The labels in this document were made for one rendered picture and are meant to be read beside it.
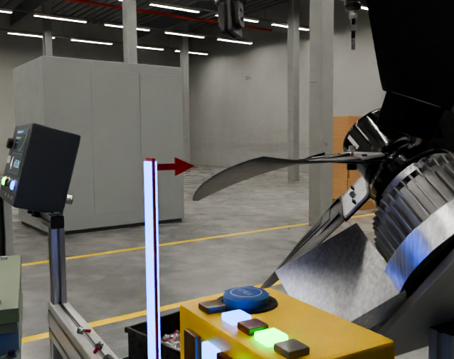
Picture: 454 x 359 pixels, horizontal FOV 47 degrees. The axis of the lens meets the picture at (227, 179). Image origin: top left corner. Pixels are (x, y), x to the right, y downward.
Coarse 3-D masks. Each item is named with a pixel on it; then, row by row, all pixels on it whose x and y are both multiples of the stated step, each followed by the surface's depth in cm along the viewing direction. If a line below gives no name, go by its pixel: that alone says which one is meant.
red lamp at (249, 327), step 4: (248, 320) 40; (252, 320) 40; (256, 320) 40; (240, 324) 39; (244, 324) 39; (248, 324) 39; (252, 324) 39; (256, 324) 39; (260, 324) 39; (264, 324) 39; (240, 328) 39; (244, 328) 38; (248, 328) 38; (252, 328) 38; (256, 328) 38; (260, 328) 38; (264, 328) 38; (244, 332) 38; (248, 332) 38; (252, 332) 38
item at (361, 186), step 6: (360, 180) 95; (354, 186) 96; (360, 186) 93; (366, 186) 90; (348, 192) 97; (360, 192) 91; (366, 192) 88; (342, 198) 97; (348, 198) 95; (354, 198) 92; (360, 198) 90; (366, 198) 88; (348, 204) 93; (354, 204) 90; (360, 204) 89; (348, 210) 91; (354, 210) 89; (348, 216) 90
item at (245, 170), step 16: (256, 160) 64; (272, 160) 66; (288, 160) 67; (304, 160) 69; (320, 160) 72; (336, 160) 74; (352, 160) 77; (224, 176) 72; (240, 176) 76; (208, 192) 82
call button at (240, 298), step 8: (232, 288) 46; (240, 288) 46; (248, 288) 46; (256, 288) 46; (224, 296) 45; (232, 296) 44; (240, 296) 44; (248, 296) 44; (256, 296) 44; (264, 296) 44; (232, 304) 44; (240, 304) 43; (248, 304) 43; (256, 304) 44; (264, 304) 44
